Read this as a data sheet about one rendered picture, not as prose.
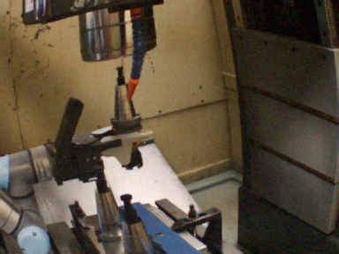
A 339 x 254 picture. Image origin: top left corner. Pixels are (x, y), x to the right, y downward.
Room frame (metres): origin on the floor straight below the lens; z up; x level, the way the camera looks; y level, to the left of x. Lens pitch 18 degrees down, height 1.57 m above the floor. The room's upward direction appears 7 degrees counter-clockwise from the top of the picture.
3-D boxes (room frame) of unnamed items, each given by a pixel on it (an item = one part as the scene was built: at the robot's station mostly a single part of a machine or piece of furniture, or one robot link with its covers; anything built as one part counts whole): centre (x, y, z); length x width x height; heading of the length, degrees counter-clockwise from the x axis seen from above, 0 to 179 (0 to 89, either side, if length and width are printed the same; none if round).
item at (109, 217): (0.61, 0.10, 1.26); 0.04 x 0.04 x 0.07
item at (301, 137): (1.13, -0.33, 1.16); 0.48 x 0.05 x 0.51; 23
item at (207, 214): (1.02, -0.03, 0.97); 0.13 x 0.03 x 0.15; 113
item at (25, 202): (0.82, 0.34, 1.14); 0.11 x 0.08 x 0.11; 18
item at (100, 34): (0.95, 0.08, 1.49); 0.16 x 0.16 x 0.12
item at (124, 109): (0.95, 0.08, 1.33); 0.04 x 0.04 x 0.07
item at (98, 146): (0.90, 0.14, 1.26); 0.09 x 0.05 x 0.02; 100
